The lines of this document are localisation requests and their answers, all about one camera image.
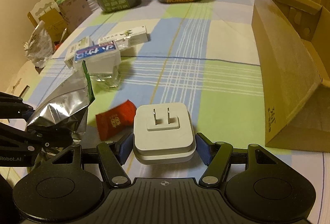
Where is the clear plastic bag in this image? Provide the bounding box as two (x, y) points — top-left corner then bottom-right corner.
(90, 65), (120, 91)

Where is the crumpled white plastic bag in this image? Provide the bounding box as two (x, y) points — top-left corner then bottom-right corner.
(24, 20), (54, 68)

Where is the red packet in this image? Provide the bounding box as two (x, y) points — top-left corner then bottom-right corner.
(96, 100), (137, 141)

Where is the checkered tablecloth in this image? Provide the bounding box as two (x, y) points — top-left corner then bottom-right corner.
(0, 0), (328, 224)

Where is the cardboard box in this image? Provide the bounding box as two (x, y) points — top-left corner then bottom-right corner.
(252, 0), (329, 152)

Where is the brown cardboard boxes pile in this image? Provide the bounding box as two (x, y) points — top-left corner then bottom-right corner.
(27, 0), (92, 44)

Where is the long white ointment box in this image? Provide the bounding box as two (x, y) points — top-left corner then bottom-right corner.
(97, 26), (149, 50)

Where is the white power adapter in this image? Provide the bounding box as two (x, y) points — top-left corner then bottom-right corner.
(133, 102), (196, 165)

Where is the blue white medicine box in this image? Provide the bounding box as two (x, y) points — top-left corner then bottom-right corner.
(73, 41), (121, 74)

